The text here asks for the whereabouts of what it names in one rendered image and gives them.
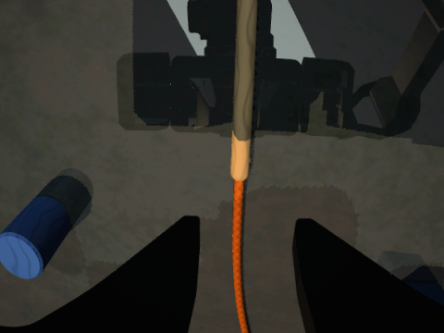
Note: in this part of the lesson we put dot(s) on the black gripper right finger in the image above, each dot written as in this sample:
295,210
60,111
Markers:
340,290

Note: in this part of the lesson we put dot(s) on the blue cube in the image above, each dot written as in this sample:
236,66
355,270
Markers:
433,291

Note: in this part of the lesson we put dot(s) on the blue cylinder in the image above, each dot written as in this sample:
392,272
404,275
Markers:
29,242

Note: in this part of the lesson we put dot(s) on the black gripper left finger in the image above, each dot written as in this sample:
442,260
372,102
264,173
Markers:
154,292

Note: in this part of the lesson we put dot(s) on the dark brown wooden stick with orange string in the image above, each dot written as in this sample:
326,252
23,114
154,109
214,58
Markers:
243,102

